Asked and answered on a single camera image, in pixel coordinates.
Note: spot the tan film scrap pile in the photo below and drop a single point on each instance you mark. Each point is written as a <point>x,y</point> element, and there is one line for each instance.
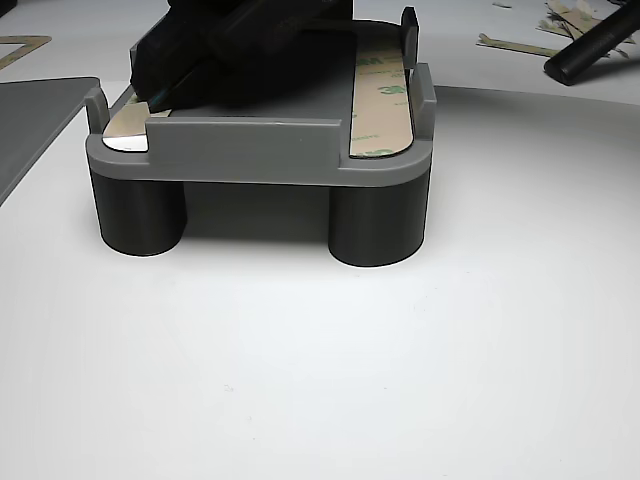
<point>567,17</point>

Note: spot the white adhesive tape strip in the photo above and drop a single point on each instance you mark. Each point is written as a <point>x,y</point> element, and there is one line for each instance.
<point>127,130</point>

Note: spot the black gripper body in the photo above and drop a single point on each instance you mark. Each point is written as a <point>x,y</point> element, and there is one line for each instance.
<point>280,45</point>

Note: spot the black upright tab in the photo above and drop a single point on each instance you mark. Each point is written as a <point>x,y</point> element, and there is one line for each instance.
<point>410,30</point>

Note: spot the long thin film scrap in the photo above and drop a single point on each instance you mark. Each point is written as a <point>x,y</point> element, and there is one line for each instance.
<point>515,44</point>

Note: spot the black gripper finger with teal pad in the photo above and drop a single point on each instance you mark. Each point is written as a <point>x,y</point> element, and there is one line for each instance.
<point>165,60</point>

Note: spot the grey fixture with black legs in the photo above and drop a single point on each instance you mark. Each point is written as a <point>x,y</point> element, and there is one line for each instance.
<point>250,145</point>

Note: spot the black cylindrical rod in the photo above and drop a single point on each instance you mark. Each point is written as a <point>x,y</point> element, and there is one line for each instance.
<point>590,47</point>

